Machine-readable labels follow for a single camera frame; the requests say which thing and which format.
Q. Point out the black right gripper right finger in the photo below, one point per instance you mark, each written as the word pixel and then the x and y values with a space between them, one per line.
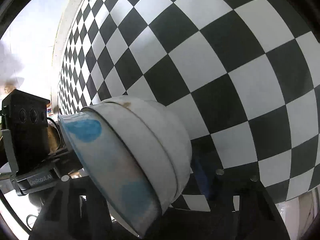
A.
pixel 239 208

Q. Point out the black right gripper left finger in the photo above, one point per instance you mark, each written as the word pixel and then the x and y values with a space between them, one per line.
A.
pixel 74 210

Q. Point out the floral patterned white bowl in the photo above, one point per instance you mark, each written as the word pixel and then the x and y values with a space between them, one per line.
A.
pixel 129 194

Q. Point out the white bowl with dark rim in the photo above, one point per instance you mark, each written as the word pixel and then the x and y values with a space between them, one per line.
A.
pixel 150 155

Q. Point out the small white bowl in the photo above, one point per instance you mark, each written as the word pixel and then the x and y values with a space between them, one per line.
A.
pixel 167 128

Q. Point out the black white checkered mat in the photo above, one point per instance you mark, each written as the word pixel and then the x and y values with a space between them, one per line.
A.
pixel 242 75

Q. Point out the black camera box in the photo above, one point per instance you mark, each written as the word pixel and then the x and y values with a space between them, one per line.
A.
pixel 25 116

